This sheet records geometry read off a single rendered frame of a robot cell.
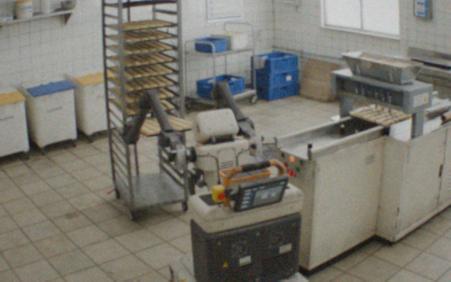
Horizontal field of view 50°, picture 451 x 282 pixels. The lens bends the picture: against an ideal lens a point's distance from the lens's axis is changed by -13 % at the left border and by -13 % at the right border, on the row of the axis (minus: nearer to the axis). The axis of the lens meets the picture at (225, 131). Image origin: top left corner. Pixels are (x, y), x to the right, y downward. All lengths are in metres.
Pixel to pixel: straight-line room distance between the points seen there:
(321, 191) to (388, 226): 0.78
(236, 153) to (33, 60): 4.01
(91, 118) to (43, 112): 0.65
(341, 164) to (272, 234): 0.75
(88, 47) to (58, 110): 1.14
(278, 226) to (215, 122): 0.64
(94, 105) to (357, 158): 3.57
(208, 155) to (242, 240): 0.48
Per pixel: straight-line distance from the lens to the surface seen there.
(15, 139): 5.87
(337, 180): 3.31
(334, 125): 3.63
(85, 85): 6.08
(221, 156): 2.87
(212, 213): 2.56
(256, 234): 2.72
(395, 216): 3.74
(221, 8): 7.88
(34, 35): 6.44
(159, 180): 4.71
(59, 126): 6.03
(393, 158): 3.61
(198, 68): 7.73
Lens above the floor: 1.93
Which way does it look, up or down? 17 degrees down
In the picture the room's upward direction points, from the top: 1 degrees counter-clockwise
